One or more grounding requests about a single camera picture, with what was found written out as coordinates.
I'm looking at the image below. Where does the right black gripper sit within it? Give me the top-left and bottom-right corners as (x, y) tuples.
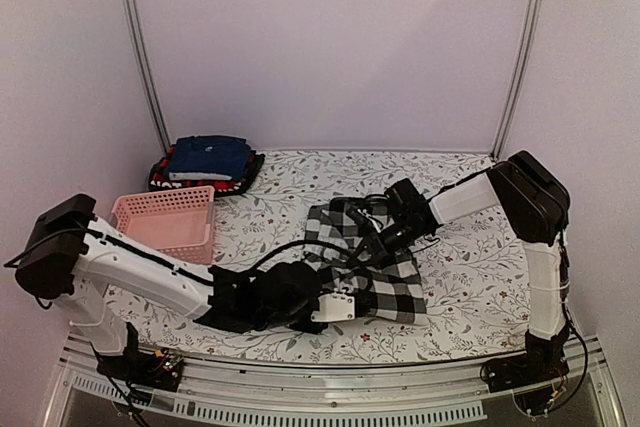
(347, 218), (424, 269)

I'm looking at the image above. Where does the black white checkered cloth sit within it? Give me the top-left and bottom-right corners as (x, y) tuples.
(302, 195), (428, 326)

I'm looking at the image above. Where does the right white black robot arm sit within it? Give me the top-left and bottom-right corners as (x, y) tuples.
(347, 150), (570, 392)

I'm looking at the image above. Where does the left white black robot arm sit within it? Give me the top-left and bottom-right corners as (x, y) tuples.
(5, 194), (326, 392)

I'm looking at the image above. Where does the pink plastic laundry basket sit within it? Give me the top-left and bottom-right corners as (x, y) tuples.
(111, 186), (215, 265)

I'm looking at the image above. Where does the floral patterned table mat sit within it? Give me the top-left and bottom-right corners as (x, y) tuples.
(105, 151), (529, 364)

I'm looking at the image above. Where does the red black plaid shirt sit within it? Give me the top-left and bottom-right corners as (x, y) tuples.
(147, 146), (265, 198)

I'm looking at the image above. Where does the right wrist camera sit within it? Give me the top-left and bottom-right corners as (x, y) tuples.
(346, 205), (384, 233)

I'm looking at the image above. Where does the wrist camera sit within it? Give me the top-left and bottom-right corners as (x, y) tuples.
(346, 205), (384, 233)
(310, 293), (356, 323)

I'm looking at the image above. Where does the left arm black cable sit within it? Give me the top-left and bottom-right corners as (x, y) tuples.
(247, 239), (361, 278)

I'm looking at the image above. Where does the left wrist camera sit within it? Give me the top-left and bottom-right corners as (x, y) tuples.
(310, 293), (356, 323)

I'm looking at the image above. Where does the front aluminium rail base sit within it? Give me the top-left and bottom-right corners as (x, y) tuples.
(42, 334), (627, 426)

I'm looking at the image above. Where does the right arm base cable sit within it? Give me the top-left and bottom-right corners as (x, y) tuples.
(479, 331), (606, 418)

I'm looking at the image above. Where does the right aluminium frame post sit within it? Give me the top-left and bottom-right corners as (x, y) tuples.
(490, 0), (543, 160)

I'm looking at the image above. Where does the aluminium frame post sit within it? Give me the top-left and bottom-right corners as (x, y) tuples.
(122, 0), (171, 153)
(490, 0), (543, 160)

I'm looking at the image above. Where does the left aluminium frame post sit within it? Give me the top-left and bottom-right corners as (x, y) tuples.
(122, 0), (171, 153)

